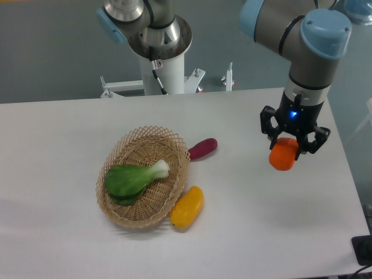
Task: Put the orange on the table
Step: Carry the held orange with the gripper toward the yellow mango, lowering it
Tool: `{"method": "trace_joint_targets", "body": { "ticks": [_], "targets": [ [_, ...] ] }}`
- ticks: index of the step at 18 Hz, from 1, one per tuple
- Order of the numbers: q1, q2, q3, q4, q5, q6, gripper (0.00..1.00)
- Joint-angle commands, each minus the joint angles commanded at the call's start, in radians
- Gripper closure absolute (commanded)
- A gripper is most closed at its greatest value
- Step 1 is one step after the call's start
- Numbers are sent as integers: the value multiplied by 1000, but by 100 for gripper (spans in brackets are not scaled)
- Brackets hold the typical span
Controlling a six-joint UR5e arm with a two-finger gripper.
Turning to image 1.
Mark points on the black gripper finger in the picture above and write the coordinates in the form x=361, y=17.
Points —
x=266, y=115
x=321, y=135

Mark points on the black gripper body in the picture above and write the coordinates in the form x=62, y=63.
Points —
x=296, y=118

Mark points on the orange fruit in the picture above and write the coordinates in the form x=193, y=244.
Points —
x=283, y=154

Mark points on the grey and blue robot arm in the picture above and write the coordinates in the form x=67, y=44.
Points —
x=310, y=34

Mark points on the purple sweet potato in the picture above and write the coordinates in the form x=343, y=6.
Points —
x=203, y=148

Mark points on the black device at table edge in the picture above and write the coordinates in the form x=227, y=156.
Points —
x=362, y=249

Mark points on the blue object top right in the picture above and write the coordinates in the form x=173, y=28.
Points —
x=358, y=11

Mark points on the yellow mango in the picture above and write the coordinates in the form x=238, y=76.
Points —
x=187, y=208

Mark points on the woven wicker basket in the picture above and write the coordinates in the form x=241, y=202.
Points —
x=145, y=146

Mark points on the green bok choy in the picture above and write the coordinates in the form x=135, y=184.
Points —
x=126, y=183

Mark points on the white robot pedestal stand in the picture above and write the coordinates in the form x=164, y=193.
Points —
x=161, y=55

